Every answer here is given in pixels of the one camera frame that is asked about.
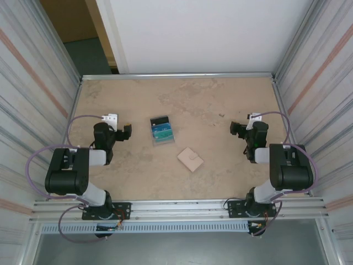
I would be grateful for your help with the small circuit board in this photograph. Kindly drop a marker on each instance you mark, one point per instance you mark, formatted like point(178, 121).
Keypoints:
point(107, 228)

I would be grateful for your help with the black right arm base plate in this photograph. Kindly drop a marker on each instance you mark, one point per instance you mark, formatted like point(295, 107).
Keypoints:
point(234, 209)

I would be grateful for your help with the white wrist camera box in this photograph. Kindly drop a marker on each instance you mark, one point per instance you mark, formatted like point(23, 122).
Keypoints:
point(111, 119)
point(255, 117)

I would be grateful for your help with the long aluminium mounting rail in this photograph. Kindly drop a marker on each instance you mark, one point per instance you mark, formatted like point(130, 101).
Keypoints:
point(179, 209)

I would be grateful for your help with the white door frame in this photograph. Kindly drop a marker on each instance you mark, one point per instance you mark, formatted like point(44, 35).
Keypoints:
point(112, 33)

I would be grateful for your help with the aluminium frame post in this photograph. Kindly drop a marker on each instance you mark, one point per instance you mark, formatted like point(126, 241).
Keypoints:
point(59, 41)
point(297, 41)

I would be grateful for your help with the beige card wallet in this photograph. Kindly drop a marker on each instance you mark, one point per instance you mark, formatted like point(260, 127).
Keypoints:
point(190, 160)

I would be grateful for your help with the black card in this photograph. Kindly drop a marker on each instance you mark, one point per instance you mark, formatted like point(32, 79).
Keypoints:
point(160, 120)

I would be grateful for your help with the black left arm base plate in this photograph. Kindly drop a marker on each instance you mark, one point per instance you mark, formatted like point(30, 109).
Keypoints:
point(122, 211)

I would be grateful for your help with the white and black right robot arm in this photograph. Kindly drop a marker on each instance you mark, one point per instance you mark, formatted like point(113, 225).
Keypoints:
point(292, 176)

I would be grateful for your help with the grey metal sheet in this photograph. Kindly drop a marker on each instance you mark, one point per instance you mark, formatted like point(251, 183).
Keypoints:
point(179, 251)

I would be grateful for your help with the aluminium table edge rail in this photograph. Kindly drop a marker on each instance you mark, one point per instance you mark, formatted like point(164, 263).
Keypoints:
point(179, 76)

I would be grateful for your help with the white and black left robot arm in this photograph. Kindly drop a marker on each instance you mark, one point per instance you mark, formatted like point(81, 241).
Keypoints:
point(66, 182)

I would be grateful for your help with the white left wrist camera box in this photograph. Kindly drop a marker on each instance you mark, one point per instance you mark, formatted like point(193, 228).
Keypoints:
point(111, 119)

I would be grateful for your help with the clear acrylic card stand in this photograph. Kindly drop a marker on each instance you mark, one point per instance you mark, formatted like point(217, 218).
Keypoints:
point(164, 143)

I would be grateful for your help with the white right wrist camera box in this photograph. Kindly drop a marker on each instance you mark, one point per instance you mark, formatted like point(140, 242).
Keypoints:
point(255, 117)

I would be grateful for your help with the teal VIP card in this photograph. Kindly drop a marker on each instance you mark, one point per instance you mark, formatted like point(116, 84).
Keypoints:
point(164, 136)

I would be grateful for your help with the blue VIP card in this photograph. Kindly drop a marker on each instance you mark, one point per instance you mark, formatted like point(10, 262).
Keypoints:
point(162, 128)

